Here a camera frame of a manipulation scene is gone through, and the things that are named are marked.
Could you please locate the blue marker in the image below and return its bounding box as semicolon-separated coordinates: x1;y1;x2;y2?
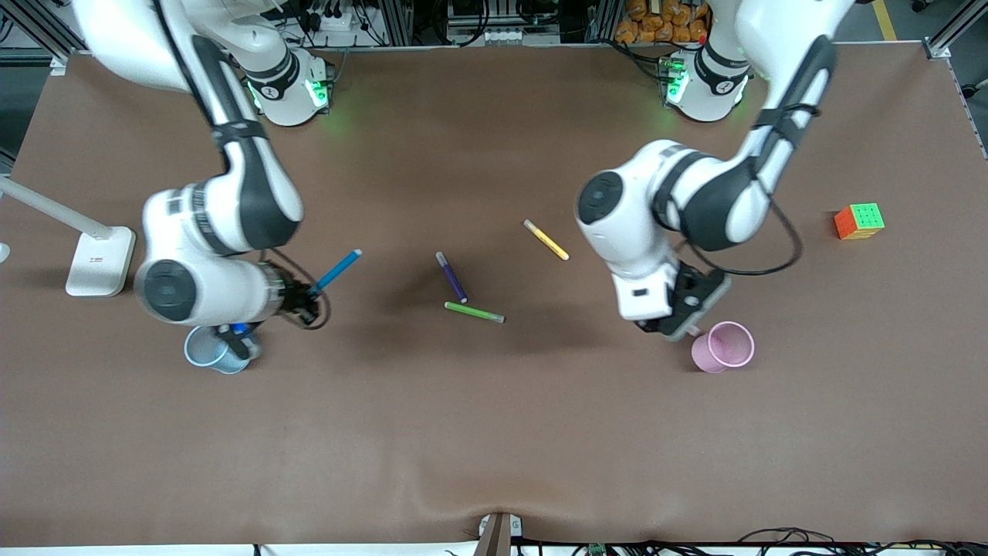
309;249;363;298

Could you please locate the pink cup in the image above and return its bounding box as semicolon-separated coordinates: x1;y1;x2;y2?
691;320;756;375

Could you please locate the light blue cup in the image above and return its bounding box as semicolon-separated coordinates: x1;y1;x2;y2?
184;324;263;375

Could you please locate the yellow marker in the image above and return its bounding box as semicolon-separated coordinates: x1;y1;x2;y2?
523;219;570;262

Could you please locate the purple marker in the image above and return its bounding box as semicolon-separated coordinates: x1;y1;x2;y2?
435;251;469;304

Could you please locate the green marker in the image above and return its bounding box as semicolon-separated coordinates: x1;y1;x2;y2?
444;301;506;324

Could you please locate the colourful puzzle cube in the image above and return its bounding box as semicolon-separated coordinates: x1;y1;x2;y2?
834;202;886;241

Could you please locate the orange packets pile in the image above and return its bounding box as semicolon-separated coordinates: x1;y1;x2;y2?
615;0;711;45

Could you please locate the white power strip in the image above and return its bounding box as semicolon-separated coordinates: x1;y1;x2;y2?
305;9;354;33

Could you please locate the grey electronics unit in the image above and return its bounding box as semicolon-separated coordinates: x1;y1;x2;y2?
446;0;526;46

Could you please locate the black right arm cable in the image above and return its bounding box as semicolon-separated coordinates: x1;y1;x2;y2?
259;247;333;331

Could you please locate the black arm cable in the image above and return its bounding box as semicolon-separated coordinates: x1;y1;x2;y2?
679;100;805;277
259;247;333;331

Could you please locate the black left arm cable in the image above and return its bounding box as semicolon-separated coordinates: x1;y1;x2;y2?
679;100;805;277

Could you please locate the black cable bundle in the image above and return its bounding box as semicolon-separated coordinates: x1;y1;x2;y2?
737;527;988;556

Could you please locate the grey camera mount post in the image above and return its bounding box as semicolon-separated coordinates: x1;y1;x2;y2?
473;511;523;556

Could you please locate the aluminium frame post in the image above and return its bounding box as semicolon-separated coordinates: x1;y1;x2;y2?
384;0;414;46
588;0;618;43

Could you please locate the aluminium frame beam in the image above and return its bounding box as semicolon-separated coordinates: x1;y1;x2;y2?
0;0;86;76
922;0;988;61

